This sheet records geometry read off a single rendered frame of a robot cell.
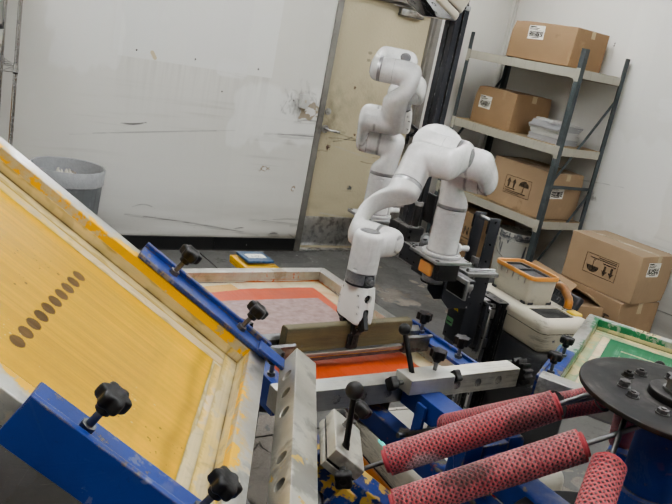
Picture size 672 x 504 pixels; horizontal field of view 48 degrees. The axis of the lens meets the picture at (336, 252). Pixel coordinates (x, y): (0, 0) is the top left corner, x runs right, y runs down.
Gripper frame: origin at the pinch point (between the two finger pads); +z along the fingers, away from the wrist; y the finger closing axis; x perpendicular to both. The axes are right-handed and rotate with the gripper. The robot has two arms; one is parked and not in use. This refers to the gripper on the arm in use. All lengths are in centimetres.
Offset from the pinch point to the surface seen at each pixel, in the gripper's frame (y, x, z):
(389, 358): -1.1, -14.1, 6.5
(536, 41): 281, -331, -92
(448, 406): -39.5, 0.2, -2.4
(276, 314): 30.2, 3.9, 6.5
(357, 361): -1.2, -3.6, 6.4
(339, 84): 373, -223, -32
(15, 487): -32, 84, 6
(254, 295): 44.7, 3.9, 6.6
